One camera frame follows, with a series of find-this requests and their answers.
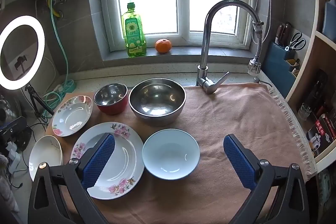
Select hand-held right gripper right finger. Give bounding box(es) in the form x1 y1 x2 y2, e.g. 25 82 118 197
223 134 310 224

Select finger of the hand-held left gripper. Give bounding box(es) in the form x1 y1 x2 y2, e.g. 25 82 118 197
0 116 28 139

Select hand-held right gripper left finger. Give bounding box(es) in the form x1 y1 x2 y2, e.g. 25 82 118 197
28 132 116 224

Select large pink floral plate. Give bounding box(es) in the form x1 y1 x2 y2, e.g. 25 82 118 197
71 122 145 200

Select white plate grey leaf print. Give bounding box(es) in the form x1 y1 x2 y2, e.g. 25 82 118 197
28 135 63 182

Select small pink floral plate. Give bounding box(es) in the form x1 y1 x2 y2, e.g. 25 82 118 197
52 95 94 137

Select red steel bowl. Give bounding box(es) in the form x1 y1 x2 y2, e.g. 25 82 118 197
94 83 129 115

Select light blue bowl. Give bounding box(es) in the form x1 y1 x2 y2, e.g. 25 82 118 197
142 129 200 180

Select large stainless steel bowl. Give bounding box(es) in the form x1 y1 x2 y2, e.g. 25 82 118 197
128 78 186 127

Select glass pot lid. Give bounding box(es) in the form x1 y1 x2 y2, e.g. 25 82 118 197
0 94 23 125

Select black tripod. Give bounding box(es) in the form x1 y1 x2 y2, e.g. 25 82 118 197
25 84 54 117

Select white plug adapter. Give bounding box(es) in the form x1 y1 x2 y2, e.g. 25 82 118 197
5 141 21 174

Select pink-brown fringed cloth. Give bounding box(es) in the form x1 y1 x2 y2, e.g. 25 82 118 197
46 82 311 224

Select clear glass cups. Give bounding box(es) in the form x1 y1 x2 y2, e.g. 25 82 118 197
298 103 313 119

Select red printed box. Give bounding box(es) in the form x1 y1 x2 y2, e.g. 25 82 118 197
306 114 336 156

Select blue knife block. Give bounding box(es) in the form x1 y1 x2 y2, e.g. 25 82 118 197
264 42 301 93

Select chrome faucet with sprayer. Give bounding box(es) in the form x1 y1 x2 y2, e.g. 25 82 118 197
197 0 263 95

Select green dish soap bottle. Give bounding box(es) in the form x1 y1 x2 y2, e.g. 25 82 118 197
121 0 147 58

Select orange mandarin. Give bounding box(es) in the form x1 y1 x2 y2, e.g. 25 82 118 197
155 39 172 54

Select white-framed wooden shelf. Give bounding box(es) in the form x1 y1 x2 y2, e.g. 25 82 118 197
285 0 336 164

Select black cabled device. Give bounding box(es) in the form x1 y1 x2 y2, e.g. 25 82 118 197
16 129 32 149

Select green hose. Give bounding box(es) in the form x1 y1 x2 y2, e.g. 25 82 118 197
45 0 77 111

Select white ring light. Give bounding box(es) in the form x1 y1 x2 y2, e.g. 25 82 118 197
0 16 46 90

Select black-handled scissors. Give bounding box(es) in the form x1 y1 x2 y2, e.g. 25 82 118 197
285 32 306 52

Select brown-handled knife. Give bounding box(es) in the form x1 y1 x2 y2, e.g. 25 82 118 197
275 25 284 45
282 22 292 46

